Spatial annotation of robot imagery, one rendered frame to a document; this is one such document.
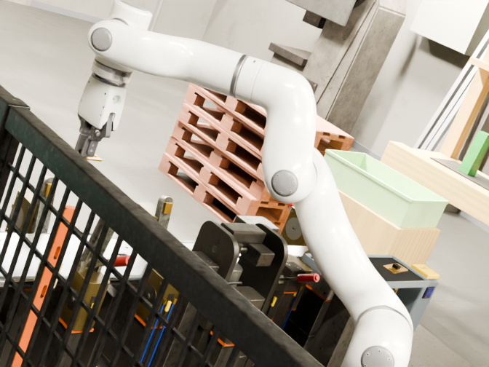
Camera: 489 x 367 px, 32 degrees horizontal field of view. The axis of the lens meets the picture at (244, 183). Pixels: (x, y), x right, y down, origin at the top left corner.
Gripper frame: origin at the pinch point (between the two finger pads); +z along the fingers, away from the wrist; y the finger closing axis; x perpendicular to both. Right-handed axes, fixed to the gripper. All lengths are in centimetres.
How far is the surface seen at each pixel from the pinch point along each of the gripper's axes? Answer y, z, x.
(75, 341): -18.8, 37.4, 0.3
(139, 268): -5.3, 27.6, -22.1
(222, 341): -32, 31, -29
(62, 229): -16.0, 12.3, 10.7
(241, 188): 219, 101, -289
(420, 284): -41, 12, -83
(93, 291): -19.8, 24.5, 1.0
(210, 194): 247, 119, -293
